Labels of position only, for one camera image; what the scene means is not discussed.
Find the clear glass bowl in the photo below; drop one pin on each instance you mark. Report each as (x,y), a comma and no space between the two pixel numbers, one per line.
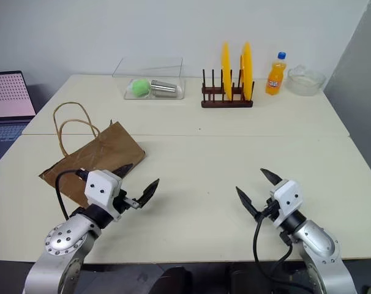
(306,82)

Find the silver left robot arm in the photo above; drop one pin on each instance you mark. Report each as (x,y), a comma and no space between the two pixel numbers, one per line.
(61,239)

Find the green ball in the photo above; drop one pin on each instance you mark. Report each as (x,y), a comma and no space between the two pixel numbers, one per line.
(140,88)

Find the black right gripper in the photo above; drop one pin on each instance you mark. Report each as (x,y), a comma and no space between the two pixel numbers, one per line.
(270,210)

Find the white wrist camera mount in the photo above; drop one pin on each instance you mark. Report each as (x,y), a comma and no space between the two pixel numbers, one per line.
(288,200)
(99,186)

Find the stainless steel cup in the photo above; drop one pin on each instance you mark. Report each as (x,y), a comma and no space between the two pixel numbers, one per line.
(165,88)

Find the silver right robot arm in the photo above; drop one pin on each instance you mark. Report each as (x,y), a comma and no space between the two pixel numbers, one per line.
(317,245)

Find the open laptop computer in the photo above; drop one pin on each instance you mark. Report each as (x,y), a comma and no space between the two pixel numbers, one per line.
(8,98)

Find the orange soda bottle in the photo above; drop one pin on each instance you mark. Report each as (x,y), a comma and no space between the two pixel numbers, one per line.
(275,79)

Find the yellow plate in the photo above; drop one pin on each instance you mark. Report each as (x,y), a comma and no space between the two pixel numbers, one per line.
(247,69)
(226,70)

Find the brown paper bag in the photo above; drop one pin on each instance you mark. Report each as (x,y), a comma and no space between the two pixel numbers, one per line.
(103,150)

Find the dark wooden dish rack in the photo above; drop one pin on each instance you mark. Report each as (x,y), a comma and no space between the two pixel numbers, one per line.
(225,102)

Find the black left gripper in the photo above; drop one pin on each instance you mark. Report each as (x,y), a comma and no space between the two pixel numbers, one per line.
(123,203)

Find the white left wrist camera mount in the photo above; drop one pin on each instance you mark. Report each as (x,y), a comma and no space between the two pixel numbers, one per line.
(99,186)

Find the clear plastic box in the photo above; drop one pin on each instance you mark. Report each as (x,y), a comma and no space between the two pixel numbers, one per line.
(161,69)

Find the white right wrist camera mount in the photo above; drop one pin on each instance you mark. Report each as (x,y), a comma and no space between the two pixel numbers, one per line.
(288,200)

